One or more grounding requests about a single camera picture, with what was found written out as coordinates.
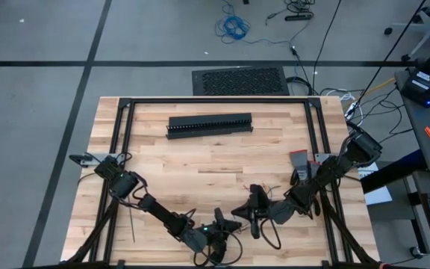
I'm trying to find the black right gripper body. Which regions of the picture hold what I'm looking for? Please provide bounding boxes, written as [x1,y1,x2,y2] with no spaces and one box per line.
[266,199,299,226]

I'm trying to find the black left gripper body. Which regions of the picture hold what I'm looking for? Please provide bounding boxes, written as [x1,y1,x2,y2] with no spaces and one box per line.
[179,223,218,254]

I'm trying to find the long black zip tie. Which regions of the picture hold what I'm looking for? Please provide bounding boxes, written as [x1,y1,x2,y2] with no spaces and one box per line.
[128,197,137,244]

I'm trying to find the black slotted cable duct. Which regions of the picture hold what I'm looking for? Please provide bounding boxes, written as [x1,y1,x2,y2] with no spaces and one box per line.
[165,122,255,140]

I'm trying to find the black grey work glove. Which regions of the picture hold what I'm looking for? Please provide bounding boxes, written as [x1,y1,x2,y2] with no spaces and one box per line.
[288,149,311,186]
[307,160,323,217]

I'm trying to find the white paper sheet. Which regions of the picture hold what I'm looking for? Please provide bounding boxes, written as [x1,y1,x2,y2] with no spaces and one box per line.
[357,162,393,205]

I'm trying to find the dark desk support beam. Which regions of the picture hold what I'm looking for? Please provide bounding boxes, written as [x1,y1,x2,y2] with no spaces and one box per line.
[360,149,429,195]

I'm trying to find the black perforated floor grate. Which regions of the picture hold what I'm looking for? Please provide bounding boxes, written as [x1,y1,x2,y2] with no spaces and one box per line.
[191,66,290,96]

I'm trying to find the white power strip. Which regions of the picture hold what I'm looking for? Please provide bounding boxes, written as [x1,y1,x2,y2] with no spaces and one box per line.
[344,99,362,121]

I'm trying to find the black labelled device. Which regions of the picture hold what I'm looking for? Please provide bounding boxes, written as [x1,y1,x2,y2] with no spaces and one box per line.
[401,43,430,108]

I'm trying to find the black power strip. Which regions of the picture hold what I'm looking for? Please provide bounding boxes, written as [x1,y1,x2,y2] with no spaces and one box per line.
[284,13,313,22]

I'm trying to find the white office chair base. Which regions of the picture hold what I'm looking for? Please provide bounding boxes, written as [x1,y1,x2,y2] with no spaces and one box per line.
[384,0,430,63]

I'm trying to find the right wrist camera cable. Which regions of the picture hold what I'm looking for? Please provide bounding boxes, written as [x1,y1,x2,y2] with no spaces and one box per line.
[259,217,282,250]

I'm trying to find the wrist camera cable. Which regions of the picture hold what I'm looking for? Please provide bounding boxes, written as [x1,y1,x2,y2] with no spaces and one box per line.
[259,217,282,250]
[193,230,244,268]

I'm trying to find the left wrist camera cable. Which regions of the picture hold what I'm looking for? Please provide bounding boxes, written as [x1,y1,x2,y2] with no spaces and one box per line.
[193,230,244,268]

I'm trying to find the black aluminium table frame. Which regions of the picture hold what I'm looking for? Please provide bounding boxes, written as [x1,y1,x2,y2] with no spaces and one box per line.
[60,96,382,269]

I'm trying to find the yellow floor cable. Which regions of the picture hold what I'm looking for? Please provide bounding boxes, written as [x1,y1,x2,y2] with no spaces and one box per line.
[343,77,397,113]

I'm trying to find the taut thin black cable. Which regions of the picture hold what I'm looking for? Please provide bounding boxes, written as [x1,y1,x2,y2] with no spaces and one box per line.
[311,0,343,95]
[360,0,428,100]

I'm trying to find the blue coiled floor cable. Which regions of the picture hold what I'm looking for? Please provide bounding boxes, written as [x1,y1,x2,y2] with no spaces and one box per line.
[214,0,294,48]

